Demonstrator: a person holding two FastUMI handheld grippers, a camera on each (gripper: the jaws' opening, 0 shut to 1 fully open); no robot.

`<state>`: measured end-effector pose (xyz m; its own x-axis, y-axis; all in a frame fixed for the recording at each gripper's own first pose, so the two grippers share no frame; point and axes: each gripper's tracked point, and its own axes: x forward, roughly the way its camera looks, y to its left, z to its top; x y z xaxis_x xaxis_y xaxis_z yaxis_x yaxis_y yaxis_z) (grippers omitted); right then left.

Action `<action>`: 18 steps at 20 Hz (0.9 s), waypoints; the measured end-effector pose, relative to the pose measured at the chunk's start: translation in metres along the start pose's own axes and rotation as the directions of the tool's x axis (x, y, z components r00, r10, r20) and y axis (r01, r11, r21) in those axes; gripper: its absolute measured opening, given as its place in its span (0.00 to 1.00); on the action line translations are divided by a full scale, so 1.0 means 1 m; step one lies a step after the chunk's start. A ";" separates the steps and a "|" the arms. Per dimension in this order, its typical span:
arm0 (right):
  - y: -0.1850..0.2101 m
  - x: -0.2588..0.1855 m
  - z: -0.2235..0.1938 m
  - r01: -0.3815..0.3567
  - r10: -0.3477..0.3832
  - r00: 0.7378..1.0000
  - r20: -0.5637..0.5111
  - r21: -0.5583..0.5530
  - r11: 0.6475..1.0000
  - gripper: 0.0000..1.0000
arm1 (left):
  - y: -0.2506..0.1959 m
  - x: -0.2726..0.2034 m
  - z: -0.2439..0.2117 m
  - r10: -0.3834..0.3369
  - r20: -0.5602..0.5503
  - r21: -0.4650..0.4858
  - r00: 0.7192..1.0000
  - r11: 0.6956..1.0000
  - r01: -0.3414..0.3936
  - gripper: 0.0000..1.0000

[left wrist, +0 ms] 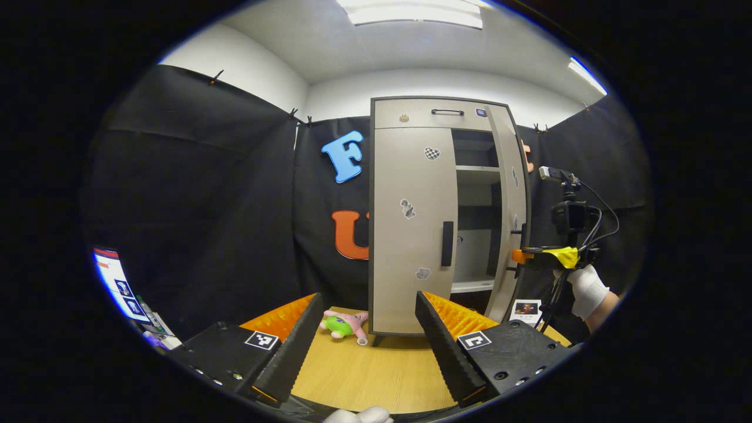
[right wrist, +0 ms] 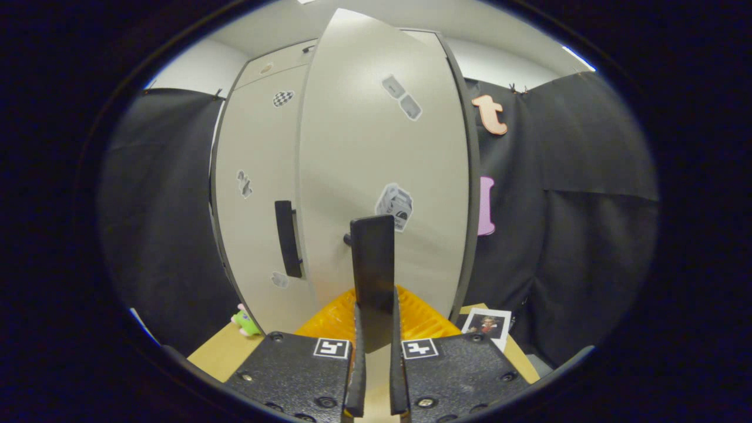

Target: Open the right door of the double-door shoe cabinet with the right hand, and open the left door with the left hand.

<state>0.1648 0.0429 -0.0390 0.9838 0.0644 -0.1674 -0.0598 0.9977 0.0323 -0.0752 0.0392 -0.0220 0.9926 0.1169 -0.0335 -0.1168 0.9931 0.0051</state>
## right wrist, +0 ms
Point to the black backdrop cloth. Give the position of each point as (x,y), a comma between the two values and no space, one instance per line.
(587,264)

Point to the beige double-door shoe cabinet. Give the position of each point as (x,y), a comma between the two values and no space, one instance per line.
(472,194)

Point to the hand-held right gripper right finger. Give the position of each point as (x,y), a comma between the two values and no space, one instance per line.
(458,370)

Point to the cabinet door with grey stickers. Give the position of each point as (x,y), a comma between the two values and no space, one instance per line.
(364,147)

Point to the beige cabinet drawer front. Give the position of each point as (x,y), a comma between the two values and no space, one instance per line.
(282,61)

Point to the white book with portrait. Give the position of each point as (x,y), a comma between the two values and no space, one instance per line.
(487,324)

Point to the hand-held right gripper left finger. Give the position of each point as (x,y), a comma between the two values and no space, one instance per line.
(294,370)

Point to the pink and green plush toy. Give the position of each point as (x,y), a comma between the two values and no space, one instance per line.
(247,322)

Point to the narrow ceiling light panel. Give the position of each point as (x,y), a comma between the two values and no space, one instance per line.
(578,59)

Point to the cabinet door with checkered sticker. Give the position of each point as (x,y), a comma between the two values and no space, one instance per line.
(258,147)

